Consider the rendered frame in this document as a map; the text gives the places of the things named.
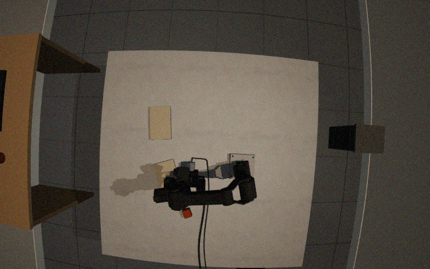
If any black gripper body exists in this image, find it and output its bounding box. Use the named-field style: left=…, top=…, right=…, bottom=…
left=163, top=177, right=205, bottom=191

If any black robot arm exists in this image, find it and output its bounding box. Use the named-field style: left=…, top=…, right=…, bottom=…
left=153, top=161, right=257, bottom=211

